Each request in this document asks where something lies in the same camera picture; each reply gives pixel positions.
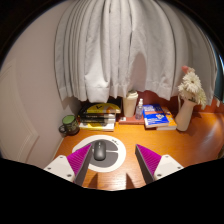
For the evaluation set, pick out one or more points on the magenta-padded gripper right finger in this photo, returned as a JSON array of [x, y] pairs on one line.
[[168, 165]]

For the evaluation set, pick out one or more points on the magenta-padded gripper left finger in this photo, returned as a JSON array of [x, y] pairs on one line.
[[60, 166]]

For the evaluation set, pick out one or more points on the black computer mouse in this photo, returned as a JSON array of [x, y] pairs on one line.
[[99, 150]]

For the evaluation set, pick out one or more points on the round white grey mouse pad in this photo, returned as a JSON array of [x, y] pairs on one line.
[[115, 156]]

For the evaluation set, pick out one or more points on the orange book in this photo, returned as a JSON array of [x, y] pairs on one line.
[[170, 124]]

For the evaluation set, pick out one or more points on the dark mug green inside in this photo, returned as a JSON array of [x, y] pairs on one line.
[[70, 125]]

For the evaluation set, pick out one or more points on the blue book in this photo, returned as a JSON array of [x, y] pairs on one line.
[[155, 116]]

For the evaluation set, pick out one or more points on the cream ceramic vase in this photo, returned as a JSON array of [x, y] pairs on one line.
[[185, 116]]

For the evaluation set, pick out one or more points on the yellow white book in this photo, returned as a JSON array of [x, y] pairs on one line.
[[96, 127]]

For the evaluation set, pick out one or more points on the dark red book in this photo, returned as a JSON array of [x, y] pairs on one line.
[[128, 120]]

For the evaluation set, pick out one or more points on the clear spray bottle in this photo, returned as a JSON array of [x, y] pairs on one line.
[[139, 111]]

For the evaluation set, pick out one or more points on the cream lidded tumbler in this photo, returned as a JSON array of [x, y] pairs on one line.
[[130, 105]]

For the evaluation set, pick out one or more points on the yellow and black book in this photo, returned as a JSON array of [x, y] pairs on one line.
[[103, 109]]

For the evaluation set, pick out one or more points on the white flower bouquet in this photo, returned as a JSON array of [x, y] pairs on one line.
[[191, 86]]

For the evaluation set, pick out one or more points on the dark window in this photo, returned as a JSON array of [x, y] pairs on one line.
[[220, 76]]

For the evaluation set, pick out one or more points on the white pleated curtain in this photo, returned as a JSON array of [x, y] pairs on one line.
[[133, 46]]

